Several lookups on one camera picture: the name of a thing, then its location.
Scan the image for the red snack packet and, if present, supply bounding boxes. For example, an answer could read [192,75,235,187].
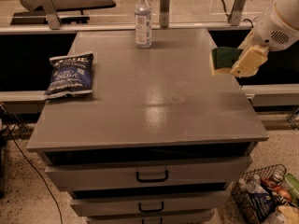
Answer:
[261,177,292,202]

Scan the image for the water bottle in basket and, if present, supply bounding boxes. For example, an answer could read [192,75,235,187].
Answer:
[246,175,266,193]

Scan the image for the green and yellow sponge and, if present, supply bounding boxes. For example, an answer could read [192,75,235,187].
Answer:
[209,47,242,76]

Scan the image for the clear plastic water bottle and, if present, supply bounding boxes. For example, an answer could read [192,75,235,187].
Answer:
[135,0,151,48]

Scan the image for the middle metal bracket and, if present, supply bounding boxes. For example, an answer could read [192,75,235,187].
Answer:
[159,0,170,28]

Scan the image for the left metal bracket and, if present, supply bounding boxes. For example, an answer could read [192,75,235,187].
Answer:
[40,0,61,30]

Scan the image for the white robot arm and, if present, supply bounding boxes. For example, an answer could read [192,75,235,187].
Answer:
[230,0,299,77]

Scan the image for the top grey drawer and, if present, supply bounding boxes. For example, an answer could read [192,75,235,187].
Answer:
[46,156,252,191]

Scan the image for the black floor cable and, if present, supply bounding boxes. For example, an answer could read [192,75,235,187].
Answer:
[2,121,64,224]

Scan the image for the blue chip bag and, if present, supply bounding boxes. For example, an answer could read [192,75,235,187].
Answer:
[44,52,93,99]

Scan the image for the metal bracket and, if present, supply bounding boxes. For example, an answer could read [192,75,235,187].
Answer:
[159,0,170,28]
[228,0,247,26]
[40,0,61,30]

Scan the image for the black wire basket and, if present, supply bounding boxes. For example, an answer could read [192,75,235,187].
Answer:
[231,164,288,224]

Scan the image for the grey drawer cabinet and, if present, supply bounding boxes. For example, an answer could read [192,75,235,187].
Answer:
[25,28,270,224]

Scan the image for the grey drawer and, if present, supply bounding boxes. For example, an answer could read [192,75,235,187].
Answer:
[46,156,252,191]
[70,190,230,217]
[87,209,214,224]

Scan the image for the green can in basket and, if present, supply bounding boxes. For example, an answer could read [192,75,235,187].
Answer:
[281,173,299,200]

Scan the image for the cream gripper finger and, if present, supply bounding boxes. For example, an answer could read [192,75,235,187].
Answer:
[230,48,268,77]

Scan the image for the right metal bracket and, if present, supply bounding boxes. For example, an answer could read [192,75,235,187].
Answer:
[228,0,247,26]

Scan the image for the middle grey drawer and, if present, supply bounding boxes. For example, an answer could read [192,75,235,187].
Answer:
[70,190,230,217]

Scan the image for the bottom grey drawer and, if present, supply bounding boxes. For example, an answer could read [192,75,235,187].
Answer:
[87,209,214,224]

